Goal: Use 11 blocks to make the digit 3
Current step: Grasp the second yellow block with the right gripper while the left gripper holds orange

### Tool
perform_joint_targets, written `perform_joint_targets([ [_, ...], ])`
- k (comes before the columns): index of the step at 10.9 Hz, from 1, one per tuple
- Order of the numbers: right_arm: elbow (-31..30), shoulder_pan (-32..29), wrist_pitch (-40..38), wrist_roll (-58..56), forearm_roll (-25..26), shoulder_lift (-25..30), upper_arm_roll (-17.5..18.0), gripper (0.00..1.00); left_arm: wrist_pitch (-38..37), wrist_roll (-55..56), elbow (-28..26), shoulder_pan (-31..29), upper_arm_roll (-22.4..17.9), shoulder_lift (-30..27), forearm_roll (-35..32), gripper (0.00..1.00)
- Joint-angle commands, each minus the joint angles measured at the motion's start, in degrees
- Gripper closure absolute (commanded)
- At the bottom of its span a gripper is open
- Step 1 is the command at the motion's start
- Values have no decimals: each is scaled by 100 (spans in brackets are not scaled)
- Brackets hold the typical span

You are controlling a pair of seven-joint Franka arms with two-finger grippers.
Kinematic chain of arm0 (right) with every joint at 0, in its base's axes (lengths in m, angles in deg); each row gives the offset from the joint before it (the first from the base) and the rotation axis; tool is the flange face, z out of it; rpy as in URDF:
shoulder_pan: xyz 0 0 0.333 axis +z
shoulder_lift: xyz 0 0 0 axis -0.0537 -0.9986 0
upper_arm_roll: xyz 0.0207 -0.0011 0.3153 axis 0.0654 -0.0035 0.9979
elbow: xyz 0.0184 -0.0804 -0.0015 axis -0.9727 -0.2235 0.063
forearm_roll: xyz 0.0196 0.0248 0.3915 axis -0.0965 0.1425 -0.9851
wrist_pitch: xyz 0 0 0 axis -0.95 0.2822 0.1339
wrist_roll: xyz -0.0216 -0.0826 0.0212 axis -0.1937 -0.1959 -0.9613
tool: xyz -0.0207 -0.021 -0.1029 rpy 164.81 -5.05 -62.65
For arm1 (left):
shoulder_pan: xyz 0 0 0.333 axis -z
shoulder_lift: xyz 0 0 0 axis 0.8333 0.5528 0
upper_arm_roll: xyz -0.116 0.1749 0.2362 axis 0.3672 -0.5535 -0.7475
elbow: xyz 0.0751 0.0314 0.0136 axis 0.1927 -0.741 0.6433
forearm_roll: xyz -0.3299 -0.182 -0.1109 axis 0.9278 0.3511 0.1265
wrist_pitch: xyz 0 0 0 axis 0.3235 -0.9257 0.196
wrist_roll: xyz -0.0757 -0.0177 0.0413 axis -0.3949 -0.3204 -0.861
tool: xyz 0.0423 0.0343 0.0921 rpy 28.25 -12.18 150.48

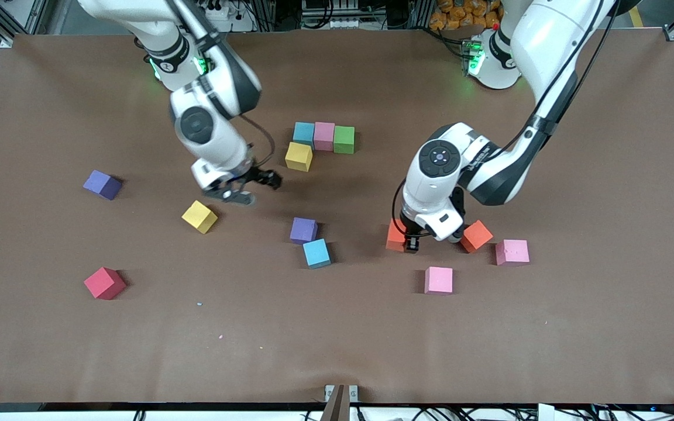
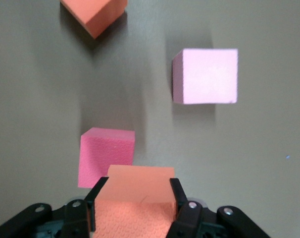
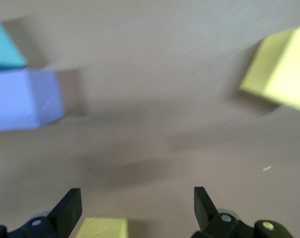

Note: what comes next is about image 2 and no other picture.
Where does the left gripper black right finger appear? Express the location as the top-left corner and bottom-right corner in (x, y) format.
(166, 178), (204, 238)

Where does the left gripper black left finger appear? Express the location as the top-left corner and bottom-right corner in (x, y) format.
(63, 177), (109, 238)

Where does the orange foam cube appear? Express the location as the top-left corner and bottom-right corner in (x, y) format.
(59, 0), (128, 40)
(92, 165), (178, 238)

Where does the red foam cube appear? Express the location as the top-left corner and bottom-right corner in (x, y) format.
(77, 127), (136, 188)

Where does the pink foam cube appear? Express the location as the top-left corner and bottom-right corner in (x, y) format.
(171, 48), (239, 105)

